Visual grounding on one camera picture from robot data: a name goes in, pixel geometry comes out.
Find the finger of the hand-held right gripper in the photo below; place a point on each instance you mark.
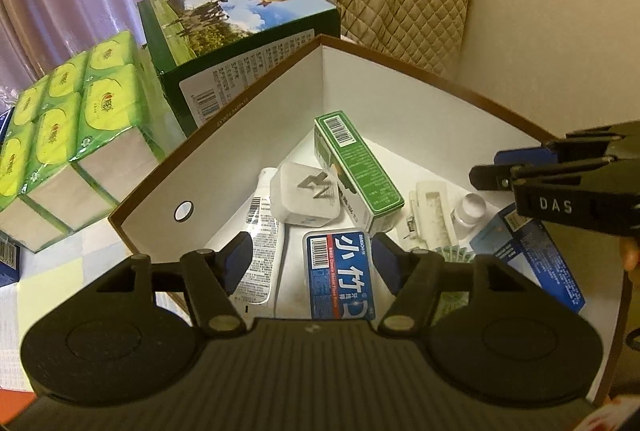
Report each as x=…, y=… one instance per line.
x=492, y=176
x=525, y=156

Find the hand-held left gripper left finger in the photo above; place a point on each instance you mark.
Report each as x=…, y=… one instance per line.
x=237, y=263

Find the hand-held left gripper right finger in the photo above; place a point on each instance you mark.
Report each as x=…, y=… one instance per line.
x=387, y=262

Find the white squeeze tube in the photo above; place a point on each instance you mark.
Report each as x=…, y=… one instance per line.
x=262, y=241

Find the small white bottle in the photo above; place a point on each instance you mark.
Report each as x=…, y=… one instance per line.
x=469, y=213

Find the clear blue-label floss box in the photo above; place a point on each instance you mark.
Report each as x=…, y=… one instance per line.
x=339, y=276

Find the mint green handheld fan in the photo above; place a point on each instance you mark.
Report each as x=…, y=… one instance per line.
x=452, y=253

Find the white plastic case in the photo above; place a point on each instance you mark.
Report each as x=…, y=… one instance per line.
x=432, y=211

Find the blue and white medicine box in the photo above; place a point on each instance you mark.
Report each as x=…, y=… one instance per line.
x=530, y=256

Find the white plug charger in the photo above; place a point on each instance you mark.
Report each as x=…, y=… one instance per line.
x=305, y=191

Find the green medicine box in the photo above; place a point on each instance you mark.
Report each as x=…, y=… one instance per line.
x=357, y=166

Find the brown cardboard box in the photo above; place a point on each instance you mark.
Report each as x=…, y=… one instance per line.
x=240, y=131

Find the person's right hand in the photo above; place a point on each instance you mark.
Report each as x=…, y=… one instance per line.
x=631, y=255

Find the pastel checkered cloth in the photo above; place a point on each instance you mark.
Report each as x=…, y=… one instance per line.
x=65, y=281

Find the green tissue multipack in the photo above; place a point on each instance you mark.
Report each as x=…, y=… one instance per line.
x=75, y=136

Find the red and white packet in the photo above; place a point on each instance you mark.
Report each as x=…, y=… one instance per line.
x=617, y=413

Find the blue printed carton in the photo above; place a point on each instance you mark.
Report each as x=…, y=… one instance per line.
x=7, y=211

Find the green landscape-print carton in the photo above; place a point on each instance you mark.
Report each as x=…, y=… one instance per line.
x=235, y=26

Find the red printed cardboard sheet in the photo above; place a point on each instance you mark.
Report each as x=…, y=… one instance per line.
x=12, y=403

